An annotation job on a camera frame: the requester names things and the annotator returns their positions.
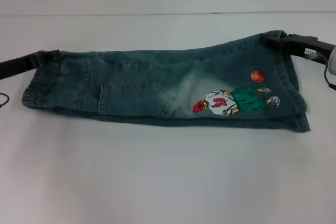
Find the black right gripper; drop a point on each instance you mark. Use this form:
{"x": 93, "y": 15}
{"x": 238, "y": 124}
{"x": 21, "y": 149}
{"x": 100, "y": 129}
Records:
{"x": 305, "y": 45}

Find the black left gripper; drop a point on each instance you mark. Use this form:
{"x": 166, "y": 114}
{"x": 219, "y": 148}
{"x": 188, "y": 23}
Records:
{"x": 18, "y": 66}

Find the blue denim shorts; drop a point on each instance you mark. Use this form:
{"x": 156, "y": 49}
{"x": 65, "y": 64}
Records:
{"x": 147, "y": 90}

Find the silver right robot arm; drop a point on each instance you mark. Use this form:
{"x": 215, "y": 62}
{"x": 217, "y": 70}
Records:
{"x": 332, "y": 60}

